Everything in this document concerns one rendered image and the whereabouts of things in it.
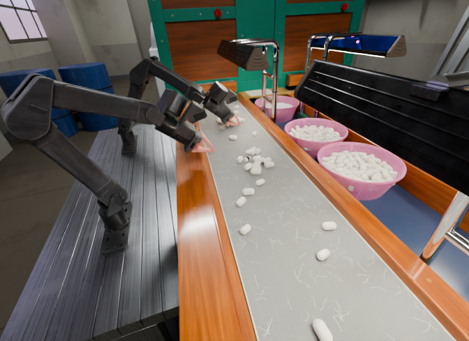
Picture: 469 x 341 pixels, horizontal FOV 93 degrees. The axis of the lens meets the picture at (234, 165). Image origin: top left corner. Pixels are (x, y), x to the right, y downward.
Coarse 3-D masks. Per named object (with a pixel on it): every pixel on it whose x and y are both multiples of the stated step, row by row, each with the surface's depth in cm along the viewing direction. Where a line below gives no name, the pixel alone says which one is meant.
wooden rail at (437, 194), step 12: (312, 108) 123; (348, 132) 98; (372, 144) 86; (408, 168) 73; (408, 180) 74; (420, 180) 70; (432, 180) 66; (420, 192) 70; (432, 192) 67; (444, 192) 63; (456, 192) 60; (432, 204) 67; (444, 204) 64; (468, 216) 59; (468, 228) 59
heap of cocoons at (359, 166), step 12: (336, 156) 85; (348, 156) 83; (360, 156) 84; (372, 156) 82; (336, 168) 76; (348, 168) 77; (360, 168) 76; (372, 168) 77; (384, 168) 77; (360, 180) 70; (372, 180) 69; (384, 180) 71
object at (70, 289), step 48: (96, 144) 120; (144, 144) 117; (144, 192) 82; (48, 240) 65; (96, 240) 64; (144, 240) 64; (48, 288) 53; (96, 288) 52; (144, 288) 52; (48, 336) 44; (96, 336) 44
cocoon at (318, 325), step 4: (316, 320) 37; (320, 320) 36; (316, 324) 36; (320, 324) 36; (324, 324) 36; (316, 328) 36; (320, 328) 35; (324, 328) 35; (316, 332) 36; (320, 332) 35; (324, 332) 35; (328, 332) 35; (320, 336) 35; (324, 336) 35; (328, 336) 34; (320, 340) 35; (324, 340) 34; (328, 340) 34; (332, 340) 35
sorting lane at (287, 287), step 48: (240, 144) 96; (240, 192) 68; (288, 192) 67; (240, 240) 53; (288, 240) 53; (336, 240) 52; (288, 288) 43; (336, 288) 43; (384, 288) 42; (288, 336) 36; (336, 336) 36; (384, 336) 36; (432, 336) 35
